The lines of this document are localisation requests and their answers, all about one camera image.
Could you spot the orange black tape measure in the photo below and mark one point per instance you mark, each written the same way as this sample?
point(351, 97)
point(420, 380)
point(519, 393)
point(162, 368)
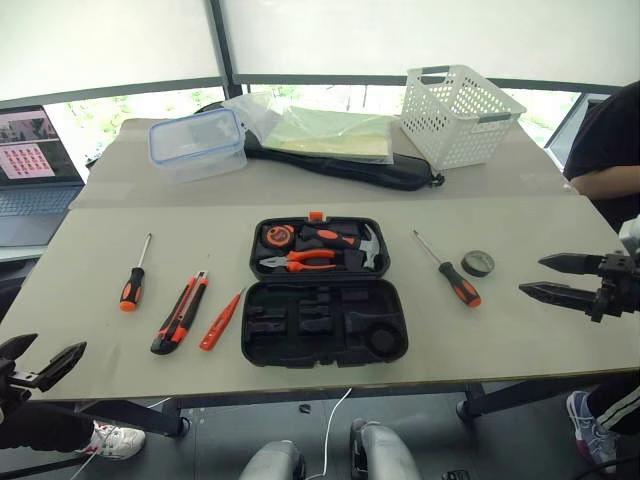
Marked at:
point(279, 235)

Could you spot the white plastic basket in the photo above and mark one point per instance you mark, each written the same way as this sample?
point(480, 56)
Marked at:
point(450, 115)

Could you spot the orange black screwdriver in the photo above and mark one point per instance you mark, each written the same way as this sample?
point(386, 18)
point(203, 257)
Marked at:
point(460, 285)
point(132, 290)

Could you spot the white blue sneaker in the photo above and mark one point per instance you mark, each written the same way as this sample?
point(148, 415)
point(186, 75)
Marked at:
point(592, 430)

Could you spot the black tool case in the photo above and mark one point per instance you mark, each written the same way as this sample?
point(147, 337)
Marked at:
point(325, 325)

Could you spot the orange black utility knife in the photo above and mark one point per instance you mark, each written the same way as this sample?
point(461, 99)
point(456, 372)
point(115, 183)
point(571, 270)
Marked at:
point(180, 315)

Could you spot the black metal table frame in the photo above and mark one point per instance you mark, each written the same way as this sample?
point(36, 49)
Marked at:
point(150, 417)

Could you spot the black trouser leg white stripes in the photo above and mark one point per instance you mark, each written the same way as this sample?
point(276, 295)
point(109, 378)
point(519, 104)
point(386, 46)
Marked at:
point(620, 405)

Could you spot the black tape roll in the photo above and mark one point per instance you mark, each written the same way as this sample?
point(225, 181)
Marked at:
point(478, 263)

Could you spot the person in black shirt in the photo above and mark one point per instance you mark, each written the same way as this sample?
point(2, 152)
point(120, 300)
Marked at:
point(610, 135)

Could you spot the white red sneaker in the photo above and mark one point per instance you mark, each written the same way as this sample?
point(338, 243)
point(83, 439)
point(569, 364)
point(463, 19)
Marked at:
point(117, 440)

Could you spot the black orange claw hammer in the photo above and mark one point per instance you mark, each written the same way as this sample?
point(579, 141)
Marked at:
point(330, 237)

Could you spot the person's bare forearm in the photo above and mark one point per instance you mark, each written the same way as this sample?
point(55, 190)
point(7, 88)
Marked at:
point(610, 182)

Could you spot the silver robot leg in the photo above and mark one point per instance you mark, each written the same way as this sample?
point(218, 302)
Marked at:
point(272, 462)
point(387, 452)

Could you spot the clear bag with green sheet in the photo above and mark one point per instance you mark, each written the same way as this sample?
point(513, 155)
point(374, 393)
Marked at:
point(330, 132)

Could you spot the open laptop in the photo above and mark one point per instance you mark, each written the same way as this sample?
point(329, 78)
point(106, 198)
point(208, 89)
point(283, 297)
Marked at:
point(30, 180)

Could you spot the clear container with blue lid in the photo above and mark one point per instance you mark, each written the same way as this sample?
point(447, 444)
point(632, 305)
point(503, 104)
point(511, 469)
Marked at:
point(195, 145)

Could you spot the orange test pen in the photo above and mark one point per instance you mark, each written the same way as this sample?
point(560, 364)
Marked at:
point(217, 327)

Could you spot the black fabric bag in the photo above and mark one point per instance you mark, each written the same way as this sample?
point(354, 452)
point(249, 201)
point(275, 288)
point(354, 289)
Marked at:
point(360, 172)

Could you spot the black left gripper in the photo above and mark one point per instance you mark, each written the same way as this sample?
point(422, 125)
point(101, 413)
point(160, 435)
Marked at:
point(15, 385)

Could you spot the small black floor object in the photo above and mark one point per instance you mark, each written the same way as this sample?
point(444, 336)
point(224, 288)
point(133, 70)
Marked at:
point(305, 408)

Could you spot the dark window frame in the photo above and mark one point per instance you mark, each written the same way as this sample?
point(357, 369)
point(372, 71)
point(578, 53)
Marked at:
point(222, 50)

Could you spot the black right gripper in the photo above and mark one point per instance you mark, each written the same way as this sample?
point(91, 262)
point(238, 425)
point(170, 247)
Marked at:
point(620, 290)

